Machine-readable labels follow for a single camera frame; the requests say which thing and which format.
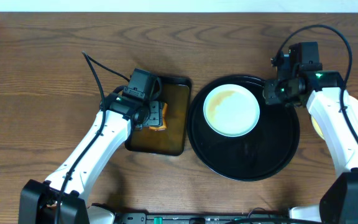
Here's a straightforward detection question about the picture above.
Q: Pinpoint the black rectangular water tray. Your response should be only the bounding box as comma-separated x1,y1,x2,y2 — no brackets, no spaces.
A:
125,77,191,156

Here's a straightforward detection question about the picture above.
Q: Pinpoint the light blue plate top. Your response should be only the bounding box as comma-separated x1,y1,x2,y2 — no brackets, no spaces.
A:
203,84,260,138

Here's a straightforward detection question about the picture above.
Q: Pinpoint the orange green scrub sponge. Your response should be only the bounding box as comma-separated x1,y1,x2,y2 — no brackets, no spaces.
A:
157,103,168,131

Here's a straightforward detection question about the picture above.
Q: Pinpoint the round black serving tray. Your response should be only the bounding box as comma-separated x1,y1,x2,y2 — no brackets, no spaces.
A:
186,75,300,182

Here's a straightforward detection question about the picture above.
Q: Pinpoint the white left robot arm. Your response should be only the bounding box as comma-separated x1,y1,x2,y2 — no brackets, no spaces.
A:
18,93,167,223

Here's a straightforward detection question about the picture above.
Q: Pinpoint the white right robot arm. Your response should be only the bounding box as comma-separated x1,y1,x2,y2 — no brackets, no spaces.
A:
264,71,358,223

